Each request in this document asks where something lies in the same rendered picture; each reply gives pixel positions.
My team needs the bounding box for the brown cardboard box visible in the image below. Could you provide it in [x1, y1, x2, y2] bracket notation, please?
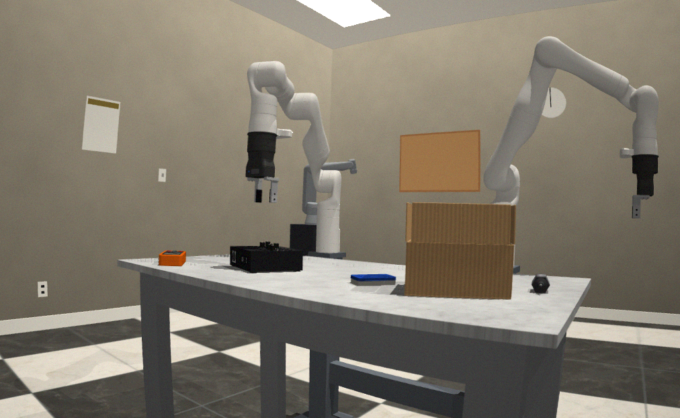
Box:
[405, 202, 516, 299]

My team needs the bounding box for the orange digital multimeter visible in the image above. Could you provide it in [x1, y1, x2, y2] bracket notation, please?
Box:
[159, 251, 186, 266]

